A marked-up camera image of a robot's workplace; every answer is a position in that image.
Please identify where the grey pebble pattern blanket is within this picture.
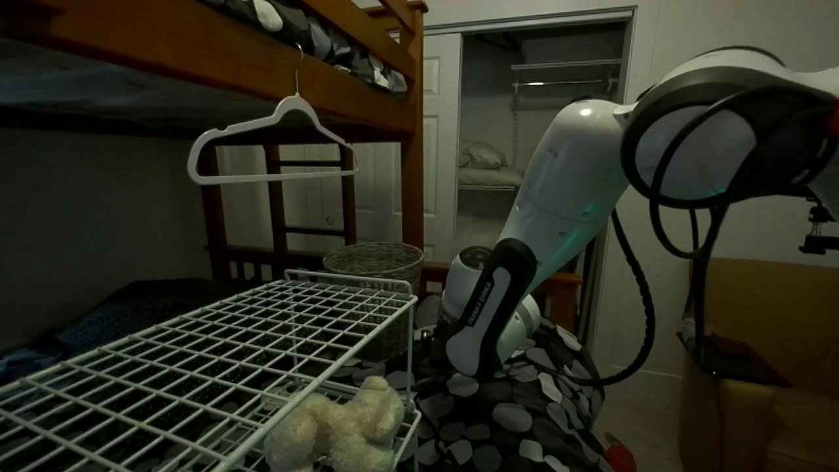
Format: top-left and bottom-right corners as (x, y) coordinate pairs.
(410, 318), (613, 472)

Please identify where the woven round basket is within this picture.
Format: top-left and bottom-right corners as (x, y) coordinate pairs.
(321, 240), (428, 280)

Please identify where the white pillow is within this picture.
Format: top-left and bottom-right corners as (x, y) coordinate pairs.
(457, 142), (512, 174)

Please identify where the white closet door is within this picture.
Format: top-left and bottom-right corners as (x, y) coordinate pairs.
(420, 32), (466, 265)

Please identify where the brown wooden furniture piece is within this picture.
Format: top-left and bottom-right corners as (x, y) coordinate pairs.
(533, 269), (588, 334)

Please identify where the white clothes hanger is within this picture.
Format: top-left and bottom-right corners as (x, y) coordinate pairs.
(183, 49), (360, 189)

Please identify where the cream plush toy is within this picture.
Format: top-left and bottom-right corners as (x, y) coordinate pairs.
(260, 373), (410, 472)

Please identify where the pebble pattern bunk bedding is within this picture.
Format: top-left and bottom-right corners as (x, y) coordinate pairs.
(204, 0), (414, 96)

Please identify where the white closet shelf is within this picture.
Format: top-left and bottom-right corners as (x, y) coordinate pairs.
(508, 54), (624, 113)

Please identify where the red round object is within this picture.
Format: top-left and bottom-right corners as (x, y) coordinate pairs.
(600, 433), (639, 472)

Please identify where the dark blue mattress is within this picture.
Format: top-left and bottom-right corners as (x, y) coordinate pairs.
(0, 275), (233, 383)

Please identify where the dark flat tablet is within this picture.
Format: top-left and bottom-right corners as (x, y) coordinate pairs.
(677, 328), (791, 387)

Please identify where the brown cardboard box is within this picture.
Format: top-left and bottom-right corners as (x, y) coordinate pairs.
(679, 255), (839, 472)

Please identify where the white wire shelf rack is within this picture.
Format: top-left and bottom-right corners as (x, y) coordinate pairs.
(0, 268), (426, 472)

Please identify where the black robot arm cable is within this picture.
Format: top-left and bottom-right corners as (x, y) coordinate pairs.
(558, 82), (839, 391)

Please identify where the wooden bunk bed frame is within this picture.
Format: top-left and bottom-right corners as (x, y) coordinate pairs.
(0, 0), (430, 290)

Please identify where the black mounted camera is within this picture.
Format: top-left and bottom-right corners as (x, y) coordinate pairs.
(797, 195), (839, 258)

